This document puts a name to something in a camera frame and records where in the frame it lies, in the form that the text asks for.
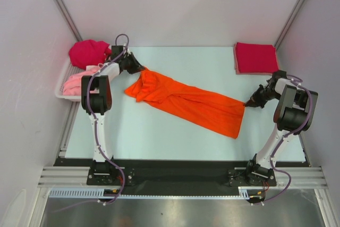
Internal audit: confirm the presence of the crumpled pink t shirt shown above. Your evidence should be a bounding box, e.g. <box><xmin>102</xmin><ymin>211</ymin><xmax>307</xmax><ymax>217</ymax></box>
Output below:
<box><xmin>63</xmin><ymin>64</ymin><xmax>103</xmax><ymax>96</ymax></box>

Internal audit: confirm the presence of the orange t shirt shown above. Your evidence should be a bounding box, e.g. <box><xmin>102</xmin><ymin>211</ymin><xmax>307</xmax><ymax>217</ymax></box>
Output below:
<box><xmin>125</xmin><ymin>70</ymin><xmax>245</xmax><ymax>139</ymax></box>

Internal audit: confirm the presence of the white slotted cable duct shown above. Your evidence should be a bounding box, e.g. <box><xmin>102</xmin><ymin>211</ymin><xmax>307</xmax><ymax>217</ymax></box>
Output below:
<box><xmin>49</xmin><ymin>188</ymin><xmax>264</xmax><ymax>200</ymax></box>

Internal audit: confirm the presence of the folded red t shirt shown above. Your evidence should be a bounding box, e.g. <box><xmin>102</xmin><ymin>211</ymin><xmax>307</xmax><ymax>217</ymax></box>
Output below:
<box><xmin>235</xmin><ymin>42</ymin><xmax>280</xmax><ymax>75</ymax></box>

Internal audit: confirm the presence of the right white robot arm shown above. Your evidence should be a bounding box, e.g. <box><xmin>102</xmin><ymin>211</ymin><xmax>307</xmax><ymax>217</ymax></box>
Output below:
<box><xmin>244</xmin><ymin>70</ymin><xmax>318</xmax><ymax>185</ymax></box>

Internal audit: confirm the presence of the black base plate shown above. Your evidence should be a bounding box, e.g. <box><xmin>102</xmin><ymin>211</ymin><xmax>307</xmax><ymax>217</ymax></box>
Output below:
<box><xmin>53</xmin><ymin>157</ymin><xmax>277</xmax><ymax>196</ymax></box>

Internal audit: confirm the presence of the crumpled magenta t shirt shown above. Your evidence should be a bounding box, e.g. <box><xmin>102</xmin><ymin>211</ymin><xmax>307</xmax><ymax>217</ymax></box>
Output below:
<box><xmin>69</xmin><ymin>39</ymin><xmax>112</xmax><ymax>70</ymax></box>

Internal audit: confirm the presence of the white plastic basket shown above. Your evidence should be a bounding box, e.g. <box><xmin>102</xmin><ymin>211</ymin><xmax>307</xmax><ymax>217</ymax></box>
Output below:
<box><xmin>55</xmin><ymin>58</ymin><xmax>85</xmax><ymax>102</ymax></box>

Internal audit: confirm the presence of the aluminium frame rail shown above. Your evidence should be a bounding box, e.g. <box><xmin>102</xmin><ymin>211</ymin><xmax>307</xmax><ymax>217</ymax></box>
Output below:
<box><xmin>38</xmin><ymin>166</ymin><xmax>328</xmax><ymax>189</ymax></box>

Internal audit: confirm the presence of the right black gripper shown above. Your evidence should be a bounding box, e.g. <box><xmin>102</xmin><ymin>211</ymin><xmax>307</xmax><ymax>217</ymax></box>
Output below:
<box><xmin>244</xmin><ymin>84</ymin><xmax>282</xmax><ymax>108</ymax></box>

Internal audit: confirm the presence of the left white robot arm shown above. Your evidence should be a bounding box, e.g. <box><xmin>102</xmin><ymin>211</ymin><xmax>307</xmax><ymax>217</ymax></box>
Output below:
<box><xmin>81</xmin><ymin>45</ymin><xmax>145</xmax><ymax>185</ymax></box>

